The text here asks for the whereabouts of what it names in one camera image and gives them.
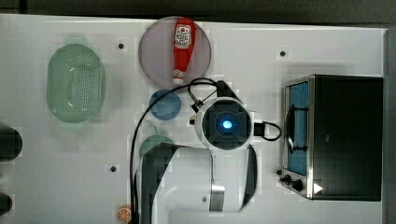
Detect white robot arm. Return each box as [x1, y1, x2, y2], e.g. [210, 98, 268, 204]
[135, 81, 258, 224]

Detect black camera cable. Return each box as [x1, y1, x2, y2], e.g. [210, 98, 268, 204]
[262, 120, 283, 142]

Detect green perforated colander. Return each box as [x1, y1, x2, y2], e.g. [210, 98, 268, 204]
[46, 44, 106, 123]

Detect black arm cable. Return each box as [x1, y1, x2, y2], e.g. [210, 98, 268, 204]
[129, 77, 219, 224]

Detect orange slice toy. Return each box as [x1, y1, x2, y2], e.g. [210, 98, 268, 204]
[117, 207, 132, 223]

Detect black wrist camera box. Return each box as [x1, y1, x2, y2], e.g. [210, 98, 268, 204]
[253, 122, 265, 136]

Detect pink round plate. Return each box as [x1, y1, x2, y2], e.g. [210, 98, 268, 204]
[138, 16, 212, 89]

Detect blue cup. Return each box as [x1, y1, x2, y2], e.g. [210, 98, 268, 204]
[150, 92, 181, 120]

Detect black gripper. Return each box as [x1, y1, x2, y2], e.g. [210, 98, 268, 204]
[216, 80, 240, 101]

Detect green cup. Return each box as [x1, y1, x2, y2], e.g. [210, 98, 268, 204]
[139, 134, 173, 158]

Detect black toaster oven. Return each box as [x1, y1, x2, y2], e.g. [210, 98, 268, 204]
[277, 75, 384, 202]

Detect red ketchup bottle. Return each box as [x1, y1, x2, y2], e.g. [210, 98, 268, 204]
[173, 17, 196, 85]

